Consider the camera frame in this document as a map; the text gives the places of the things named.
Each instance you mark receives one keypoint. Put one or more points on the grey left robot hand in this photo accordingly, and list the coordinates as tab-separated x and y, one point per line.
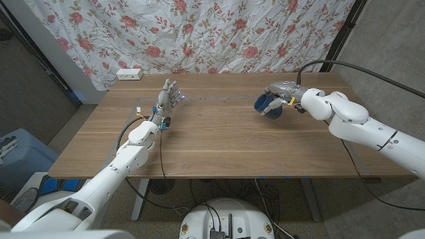
163	101

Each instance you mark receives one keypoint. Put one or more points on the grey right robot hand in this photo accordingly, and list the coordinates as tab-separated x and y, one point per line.
287	90

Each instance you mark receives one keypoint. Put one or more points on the dark blue ceramic mug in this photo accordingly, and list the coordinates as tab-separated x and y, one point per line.
264	103

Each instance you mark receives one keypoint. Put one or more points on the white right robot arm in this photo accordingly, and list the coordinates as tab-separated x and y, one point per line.
352	116

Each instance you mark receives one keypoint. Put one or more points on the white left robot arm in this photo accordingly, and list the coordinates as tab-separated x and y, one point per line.
126	162

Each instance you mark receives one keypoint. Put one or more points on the white power strip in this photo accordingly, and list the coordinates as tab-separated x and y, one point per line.
129	74

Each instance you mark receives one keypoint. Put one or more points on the floral print backdrop cloth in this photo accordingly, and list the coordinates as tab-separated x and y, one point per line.
199	33

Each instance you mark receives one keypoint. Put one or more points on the black backdrop stand pole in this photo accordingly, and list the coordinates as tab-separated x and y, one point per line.
342	33

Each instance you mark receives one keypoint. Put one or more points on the black round floor object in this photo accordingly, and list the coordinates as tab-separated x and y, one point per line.
161	186

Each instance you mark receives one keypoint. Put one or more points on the white table leg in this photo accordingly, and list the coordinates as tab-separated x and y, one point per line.
139	202

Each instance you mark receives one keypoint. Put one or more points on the grey table leg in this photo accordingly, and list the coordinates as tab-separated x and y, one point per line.
312	202

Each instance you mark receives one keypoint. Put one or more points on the white robot torso base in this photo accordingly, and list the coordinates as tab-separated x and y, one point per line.
239	215

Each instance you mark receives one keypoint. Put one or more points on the white tray with blue pads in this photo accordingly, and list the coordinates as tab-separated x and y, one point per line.
50	186

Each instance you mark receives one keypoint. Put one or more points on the blue storage box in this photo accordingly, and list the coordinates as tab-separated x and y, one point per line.
30	159

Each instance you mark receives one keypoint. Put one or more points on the white plastic parts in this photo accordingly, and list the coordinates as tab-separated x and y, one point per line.
7	147

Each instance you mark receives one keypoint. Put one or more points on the grey oval shoe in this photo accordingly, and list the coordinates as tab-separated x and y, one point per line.
26	200

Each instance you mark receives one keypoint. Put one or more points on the brown blurry object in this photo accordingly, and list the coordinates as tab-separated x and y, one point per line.
8	212

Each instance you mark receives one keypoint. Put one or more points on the black wall frame strip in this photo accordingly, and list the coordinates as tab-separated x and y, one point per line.
40	56

